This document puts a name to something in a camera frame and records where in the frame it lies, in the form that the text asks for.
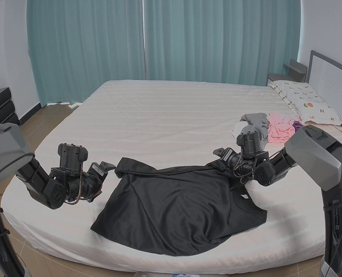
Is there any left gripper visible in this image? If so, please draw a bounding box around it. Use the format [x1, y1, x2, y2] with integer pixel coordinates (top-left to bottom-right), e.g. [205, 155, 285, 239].
[73, 161, 116, 204]

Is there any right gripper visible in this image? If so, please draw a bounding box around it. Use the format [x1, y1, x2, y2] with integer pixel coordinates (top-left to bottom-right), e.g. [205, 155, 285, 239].
[213, 147, 257, 182]

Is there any black T-shirt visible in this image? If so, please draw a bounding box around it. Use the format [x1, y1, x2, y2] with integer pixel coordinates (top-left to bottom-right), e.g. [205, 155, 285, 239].
[90, 157, 268, 255]

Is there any white garment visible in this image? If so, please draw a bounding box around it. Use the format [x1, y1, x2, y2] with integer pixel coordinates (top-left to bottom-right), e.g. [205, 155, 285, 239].
[232, 121, 248, 139]

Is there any grey garment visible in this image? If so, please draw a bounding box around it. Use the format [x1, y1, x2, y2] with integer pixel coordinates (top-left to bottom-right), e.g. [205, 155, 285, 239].
[240, 113, 271, 149]

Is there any pink garment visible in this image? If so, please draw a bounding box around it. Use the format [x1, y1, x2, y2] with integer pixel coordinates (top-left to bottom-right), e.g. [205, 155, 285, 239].
[267, 112, 300, 144]

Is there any bed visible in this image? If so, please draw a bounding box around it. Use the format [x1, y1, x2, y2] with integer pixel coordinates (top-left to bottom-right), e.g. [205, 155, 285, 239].
[2, 50, 342, 273]

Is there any white printed pillow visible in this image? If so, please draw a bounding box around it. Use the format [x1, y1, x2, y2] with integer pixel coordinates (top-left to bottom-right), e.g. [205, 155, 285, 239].
[268, 80, 342, 126]

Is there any grey bedside table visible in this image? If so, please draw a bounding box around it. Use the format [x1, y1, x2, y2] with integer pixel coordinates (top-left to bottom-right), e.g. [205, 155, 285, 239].
[267, 59, 308, 86]

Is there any black chest of drawers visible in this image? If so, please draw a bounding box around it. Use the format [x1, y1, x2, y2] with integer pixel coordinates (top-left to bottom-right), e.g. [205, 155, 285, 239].
[0, 87, 21, 129]

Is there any blue-green curtain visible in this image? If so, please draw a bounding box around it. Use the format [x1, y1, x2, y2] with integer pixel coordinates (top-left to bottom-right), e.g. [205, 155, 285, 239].
[27, 0, 147, 107]
[143, 0, 301, 86]

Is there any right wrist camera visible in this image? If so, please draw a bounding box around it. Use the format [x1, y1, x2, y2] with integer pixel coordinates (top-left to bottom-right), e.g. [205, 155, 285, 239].
[236, 131, 270, 162]

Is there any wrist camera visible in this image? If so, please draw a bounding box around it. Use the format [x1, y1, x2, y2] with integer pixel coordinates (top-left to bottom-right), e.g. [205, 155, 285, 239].
[51, 143, 88, 182]
[236, 131, 270, 162]

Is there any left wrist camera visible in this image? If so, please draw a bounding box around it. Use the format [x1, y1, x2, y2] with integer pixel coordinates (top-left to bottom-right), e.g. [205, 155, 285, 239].
[51, 143, 88, 182]

